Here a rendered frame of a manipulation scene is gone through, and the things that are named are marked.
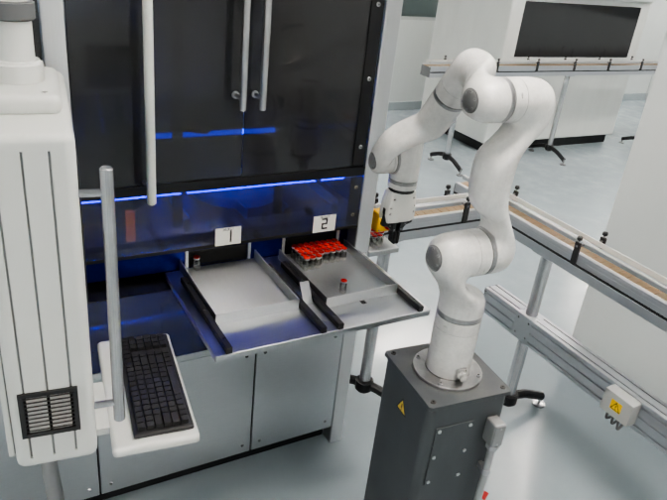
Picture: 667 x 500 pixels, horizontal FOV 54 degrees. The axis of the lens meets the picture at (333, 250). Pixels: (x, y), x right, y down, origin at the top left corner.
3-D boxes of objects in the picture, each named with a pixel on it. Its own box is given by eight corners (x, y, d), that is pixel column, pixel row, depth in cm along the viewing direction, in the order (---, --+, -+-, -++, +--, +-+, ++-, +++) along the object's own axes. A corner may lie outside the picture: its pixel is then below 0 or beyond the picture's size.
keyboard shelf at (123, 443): (66, 352, 184) (66, 344, 183) (168, 338, 195) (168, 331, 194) (75, 467, 148) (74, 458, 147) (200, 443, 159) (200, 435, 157)
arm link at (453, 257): (491, 320, 171) (512, 238, 161) (433, 333, 163) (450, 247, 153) (464, 298, 181) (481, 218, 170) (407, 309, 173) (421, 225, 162)
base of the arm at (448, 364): (495, 385, 178) (510, 327, 169) (435, 398, 170) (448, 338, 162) (457, 345, 193) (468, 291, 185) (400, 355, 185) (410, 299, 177)
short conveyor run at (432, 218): (353, 250, 246) (358, 211, 239) (333, 233, 257) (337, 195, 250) (493, 228, 278) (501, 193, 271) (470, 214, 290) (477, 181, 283)
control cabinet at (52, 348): (12, 342, 182) (-28, 52, 147) (86, 333, 190) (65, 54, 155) (7, 475, 141) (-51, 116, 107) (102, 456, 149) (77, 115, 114)
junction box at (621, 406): (599, 406, 240) (605, 386, 236) (607, 403, 242) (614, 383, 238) (625, 428, 231) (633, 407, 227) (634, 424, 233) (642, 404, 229)
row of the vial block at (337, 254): (298, 265, 222) (299, 253, 220) (343, 257, 231) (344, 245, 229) (301, 268, 221) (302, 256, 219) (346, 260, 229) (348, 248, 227)
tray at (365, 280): (278, 258, 226) (279, 249, 224) (343, 247, 238) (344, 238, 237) (326, 308, 200) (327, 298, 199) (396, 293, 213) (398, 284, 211)
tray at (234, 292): (179, 270, 212) (179, 260, 210) (254, 258, 224) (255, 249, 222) (215, 325, 186) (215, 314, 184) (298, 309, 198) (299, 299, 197)
